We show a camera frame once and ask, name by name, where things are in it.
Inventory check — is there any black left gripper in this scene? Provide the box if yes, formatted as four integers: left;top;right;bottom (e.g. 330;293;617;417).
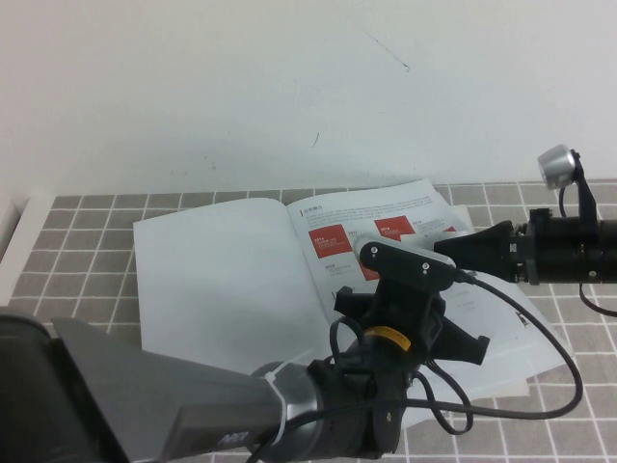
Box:
335;286;491;372

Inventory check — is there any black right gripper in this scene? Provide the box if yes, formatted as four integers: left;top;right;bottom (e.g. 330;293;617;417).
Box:
433;207;553;286

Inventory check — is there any white brochure book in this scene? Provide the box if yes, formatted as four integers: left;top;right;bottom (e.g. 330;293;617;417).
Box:
132;177;577;430

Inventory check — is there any grey checked tablecloth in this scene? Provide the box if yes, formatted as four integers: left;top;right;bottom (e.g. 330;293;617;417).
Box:
0;180;617;463

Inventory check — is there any white side board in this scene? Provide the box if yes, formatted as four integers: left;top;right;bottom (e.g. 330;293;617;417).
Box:
0;198;25;290

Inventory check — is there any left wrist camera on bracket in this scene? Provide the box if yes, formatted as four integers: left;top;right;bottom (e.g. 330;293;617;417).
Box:
353;232;458;334

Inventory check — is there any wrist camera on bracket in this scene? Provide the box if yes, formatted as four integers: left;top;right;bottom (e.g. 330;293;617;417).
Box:
537;144;604;233
353;232;458;334

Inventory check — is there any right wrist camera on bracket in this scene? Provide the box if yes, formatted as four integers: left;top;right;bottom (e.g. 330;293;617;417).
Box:
537;144;604;233

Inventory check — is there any white cable tie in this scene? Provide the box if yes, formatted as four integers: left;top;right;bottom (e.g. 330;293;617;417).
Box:
262;349;315;435

